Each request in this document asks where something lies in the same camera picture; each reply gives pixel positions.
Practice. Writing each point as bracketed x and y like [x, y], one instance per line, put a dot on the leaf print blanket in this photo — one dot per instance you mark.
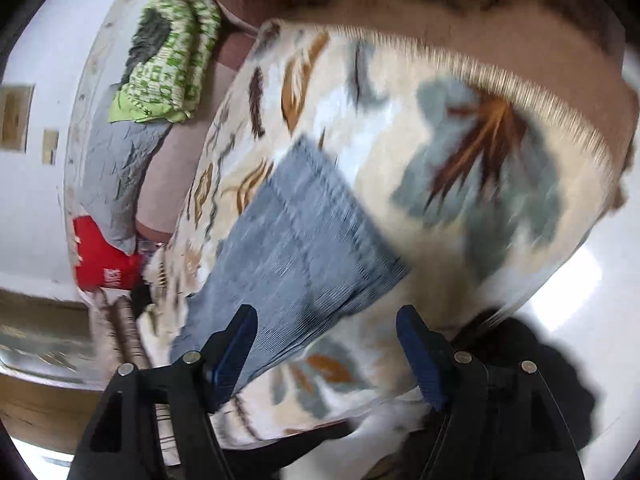
[400, 170]

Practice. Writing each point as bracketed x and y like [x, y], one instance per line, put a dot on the blue denim pants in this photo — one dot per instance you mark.
[295, 260]

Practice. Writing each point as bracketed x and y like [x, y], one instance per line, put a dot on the green patterned cloth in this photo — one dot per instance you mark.
[167, 50]

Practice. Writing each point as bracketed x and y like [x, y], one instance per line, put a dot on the red bag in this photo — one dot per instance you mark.
[102, 260]

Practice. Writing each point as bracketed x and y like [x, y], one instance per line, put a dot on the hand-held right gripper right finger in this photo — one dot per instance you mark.
[425, 355]

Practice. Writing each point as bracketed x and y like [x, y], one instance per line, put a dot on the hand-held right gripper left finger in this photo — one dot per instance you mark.
[231, 351]

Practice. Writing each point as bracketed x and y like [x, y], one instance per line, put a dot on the grey crumpled cloth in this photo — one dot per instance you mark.
[122, 170]

